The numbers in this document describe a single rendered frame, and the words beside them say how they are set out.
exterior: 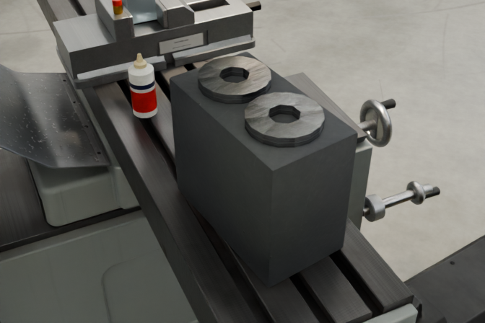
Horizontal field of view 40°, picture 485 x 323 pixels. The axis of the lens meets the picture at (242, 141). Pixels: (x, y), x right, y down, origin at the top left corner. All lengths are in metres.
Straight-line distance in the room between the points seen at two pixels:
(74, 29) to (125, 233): 0.38
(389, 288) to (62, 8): 0.93
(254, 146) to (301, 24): 2.66
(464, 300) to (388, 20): 2.33
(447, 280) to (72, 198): 0.70
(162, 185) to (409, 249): 1.36
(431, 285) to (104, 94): 0.69
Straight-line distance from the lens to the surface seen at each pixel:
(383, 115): 1.56
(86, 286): 1.31
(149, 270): 1.35
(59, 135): 1.18
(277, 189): 0.71
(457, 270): 1.36
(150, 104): 1.08
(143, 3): 1.19
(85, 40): 1.19
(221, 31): 1.24
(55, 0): 1.51
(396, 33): 3.36
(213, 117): 0.76
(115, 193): 1.19
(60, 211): 1.19
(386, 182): 2.42
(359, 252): 0.87
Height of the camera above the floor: 1.56
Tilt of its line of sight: 38 degrees down
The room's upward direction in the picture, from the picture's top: straight up
